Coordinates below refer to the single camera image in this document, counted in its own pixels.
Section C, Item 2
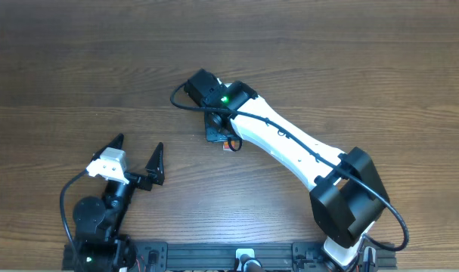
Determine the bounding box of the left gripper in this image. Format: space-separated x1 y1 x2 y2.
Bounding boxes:
91 133 166 192

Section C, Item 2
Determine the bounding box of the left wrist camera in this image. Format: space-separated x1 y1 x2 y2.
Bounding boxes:
85 147 129 185

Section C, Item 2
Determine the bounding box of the mounting rail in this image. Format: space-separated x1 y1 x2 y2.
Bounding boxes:
62 240 399 272

